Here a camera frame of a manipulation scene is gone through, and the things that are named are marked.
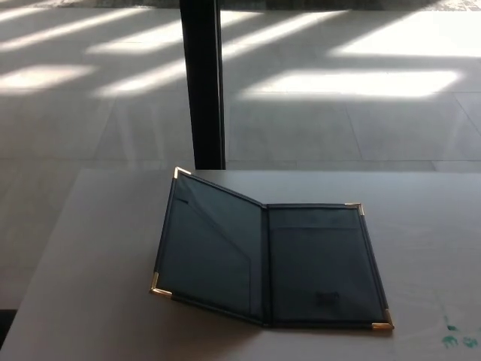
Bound black vertical window frame post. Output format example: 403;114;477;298
179;0;226;171

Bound dark diary with gold corners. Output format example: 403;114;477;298
149;166;395;332

